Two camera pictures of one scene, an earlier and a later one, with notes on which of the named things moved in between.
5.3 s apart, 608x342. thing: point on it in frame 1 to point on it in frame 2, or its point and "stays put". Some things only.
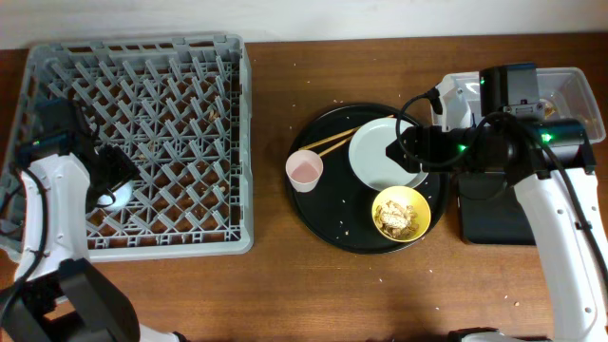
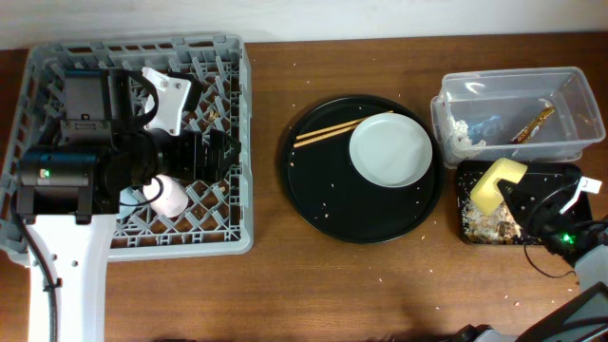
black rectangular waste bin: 491,212 stays put
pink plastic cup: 304,168 to 173,200
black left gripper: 124,169 to 215,166
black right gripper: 427,148 to 539,200
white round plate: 369,159 stays put
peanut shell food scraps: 395,219 to 496,227
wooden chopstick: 333,138 to 341,125
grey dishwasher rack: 181,106 stays put
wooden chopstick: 335,146 to 324,136
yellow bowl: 401,214 to 486,197
